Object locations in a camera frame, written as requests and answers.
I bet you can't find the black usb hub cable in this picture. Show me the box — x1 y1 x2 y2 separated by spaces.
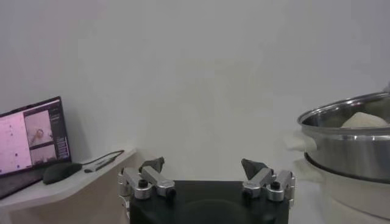
81 149 126 167

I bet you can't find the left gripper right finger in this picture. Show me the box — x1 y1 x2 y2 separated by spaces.
240 158 296 208

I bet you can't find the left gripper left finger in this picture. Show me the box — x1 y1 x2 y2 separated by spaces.
117 156 177 214

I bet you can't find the white side desk with mouse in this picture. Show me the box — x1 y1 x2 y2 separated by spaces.
0 147 137 214

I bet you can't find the black open laptop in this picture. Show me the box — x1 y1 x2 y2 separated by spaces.
0 96 73 200

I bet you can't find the cream electric cooking pot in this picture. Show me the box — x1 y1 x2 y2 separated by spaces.
294 158 390 224

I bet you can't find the grey usb hub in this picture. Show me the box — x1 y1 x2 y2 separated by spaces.
84 158 116 173

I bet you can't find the white steamed baozi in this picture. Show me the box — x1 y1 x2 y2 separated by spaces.
340 111 389 128

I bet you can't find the black computer mouse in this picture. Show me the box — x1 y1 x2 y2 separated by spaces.
42 162 83 186

